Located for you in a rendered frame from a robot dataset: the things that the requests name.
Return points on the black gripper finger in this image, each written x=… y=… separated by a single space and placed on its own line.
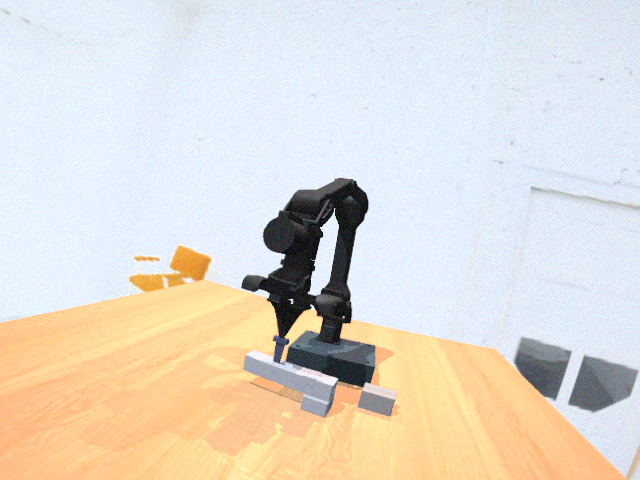
x=293 y=313
x=280 y=311

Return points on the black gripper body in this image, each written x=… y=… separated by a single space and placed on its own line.
x=323 y=303

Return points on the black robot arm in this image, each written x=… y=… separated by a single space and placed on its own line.
x=296 y=232

